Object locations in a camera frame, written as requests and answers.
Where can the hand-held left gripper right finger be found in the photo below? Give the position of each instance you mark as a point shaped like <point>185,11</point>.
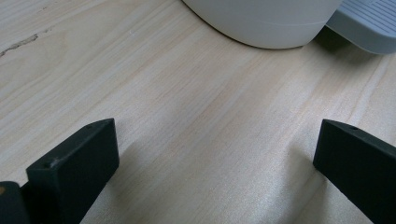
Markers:
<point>358,165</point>

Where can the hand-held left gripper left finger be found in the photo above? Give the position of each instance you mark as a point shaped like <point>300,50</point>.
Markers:
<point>74,165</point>

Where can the white pedal trash can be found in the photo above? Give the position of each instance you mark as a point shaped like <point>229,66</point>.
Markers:
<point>264,21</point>

